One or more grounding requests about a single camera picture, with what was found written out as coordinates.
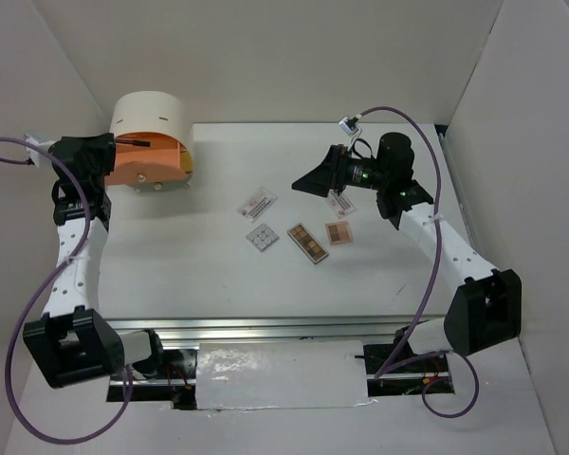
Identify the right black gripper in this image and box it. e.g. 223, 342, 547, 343
292, 144, 389, 197

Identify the pink top drawer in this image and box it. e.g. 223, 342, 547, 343
106, 133, 192, 186

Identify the long brown eyeshadow palette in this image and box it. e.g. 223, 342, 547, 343
287, 223, 328, 264

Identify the yellow drawer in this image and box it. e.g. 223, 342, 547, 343
179, 150, 193, 174

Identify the white nine-pan palette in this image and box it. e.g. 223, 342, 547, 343
246, 224, 280, 252

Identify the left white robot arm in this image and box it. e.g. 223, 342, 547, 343
23, 133, 167, 389

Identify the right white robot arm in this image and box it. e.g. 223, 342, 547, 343
291, 133, 522, 377

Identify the right false lash box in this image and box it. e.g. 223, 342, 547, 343
326, 191, 357, 219

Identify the false lash box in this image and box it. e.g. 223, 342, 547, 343
237, 187, 278, 223
326, 191, 357, 219

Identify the cream rounded drawer cabinet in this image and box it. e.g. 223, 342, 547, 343
109, 91, 193, 191

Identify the small pink blush palette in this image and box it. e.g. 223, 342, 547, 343
325, 221, 353, 246

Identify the left false lash box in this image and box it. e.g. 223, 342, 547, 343
237, 187, 278, 223

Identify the white foil cover sheet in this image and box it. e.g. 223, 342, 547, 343
195, 340, 370, 410

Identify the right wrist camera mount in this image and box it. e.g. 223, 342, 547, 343
339, 116, 360, 137

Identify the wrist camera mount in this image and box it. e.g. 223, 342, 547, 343
339, 116, 360, 137
24, 134, 54, 169

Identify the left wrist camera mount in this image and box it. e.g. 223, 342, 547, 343
24, 134, 54, 169

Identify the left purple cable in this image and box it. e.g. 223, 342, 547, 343
0, 136, 135, 445

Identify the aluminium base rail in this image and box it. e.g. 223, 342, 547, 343
103, 316, 447, 352

